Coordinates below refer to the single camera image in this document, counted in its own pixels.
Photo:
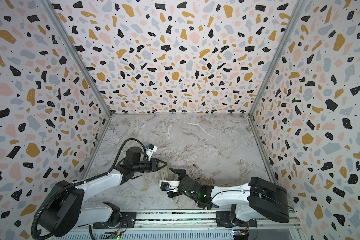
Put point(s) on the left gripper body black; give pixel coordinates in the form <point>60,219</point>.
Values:
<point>144,166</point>

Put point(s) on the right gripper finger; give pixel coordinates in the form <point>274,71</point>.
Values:
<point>179,172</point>
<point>172,194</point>

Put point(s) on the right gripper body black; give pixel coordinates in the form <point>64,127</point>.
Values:
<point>182,181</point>

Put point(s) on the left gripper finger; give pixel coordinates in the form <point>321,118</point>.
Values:
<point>161,163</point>
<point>162,168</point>

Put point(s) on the white remote control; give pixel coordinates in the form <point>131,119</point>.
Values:
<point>164,173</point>

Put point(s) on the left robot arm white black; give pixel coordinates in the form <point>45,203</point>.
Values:
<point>66,207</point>

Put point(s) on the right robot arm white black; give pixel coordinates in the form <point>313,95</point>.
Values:
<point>256,199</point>

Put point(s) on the white ventilation grille strip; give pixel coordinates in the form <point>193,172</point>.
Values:
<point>169,235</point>

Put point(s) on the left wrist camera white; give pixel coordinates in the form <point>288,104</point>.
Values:
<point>150,150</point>

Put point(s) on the aluminium mounting rail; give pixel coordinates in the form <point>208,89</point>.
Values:
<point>195,220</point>

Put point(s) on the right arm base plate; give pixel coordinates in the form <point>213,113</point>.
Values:
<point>228,219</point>

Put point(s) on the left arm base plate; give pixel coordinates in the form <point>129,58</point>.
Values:
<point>118,219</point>

